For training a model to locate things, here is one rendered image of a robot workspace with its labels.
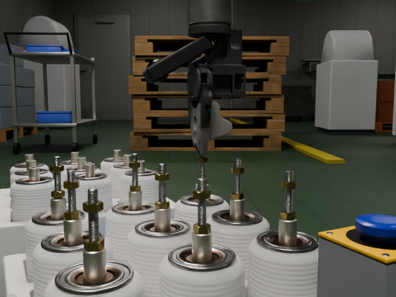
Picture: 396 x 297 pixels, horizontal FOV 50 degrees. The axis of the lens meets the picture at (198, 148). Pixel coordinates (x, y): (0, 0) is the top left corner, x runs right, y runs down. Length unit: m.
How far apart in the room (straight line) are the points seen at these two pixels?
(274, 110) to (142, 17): 6.10
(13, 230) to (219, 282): 0.56
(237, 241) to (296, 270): 0.12
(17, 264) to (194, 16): 0.47
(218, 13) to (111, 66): 8.53
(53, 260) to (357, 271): 0.33
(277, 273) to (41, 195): 0.57
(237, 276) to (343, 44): 5.16
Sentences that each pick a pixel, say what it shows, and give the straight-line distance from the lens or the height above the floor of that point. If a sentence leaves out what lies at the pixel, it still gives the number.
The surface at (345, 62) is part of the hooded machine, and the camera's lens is 5.45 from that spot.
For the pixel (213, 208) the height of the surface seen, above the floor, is 0.25.
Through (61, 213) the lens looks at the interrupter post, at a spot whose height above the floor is 0.26.
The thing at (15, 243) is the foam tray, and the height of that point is 0.14.
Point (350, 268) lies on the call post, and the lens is 0.36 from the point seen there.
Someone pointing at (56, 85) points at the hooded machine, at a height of 0.63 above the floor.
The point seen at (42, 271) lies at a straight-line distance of 0.53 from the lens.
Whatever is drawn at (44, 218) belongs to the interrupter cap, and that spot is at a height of 0.25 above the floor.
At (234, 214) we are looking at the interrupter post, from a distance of 0.62.
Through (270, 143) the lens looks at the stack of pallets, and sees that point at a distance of 3.56.
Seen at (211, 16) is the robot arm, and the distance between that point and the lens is 0.69.
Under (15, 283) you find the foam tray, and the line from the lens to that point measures 0.64.
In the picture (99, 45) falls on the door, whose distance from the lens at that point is 9.29.
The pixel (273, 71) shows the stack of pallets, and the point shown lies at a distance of 3.58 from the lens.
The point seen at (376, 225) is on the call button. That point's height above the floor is 0.33.
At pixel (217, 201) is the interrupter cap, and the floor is 0.25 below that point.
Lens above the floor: 0.43
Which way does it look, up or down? 7 degrees down
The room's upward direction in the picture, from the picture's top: straight up
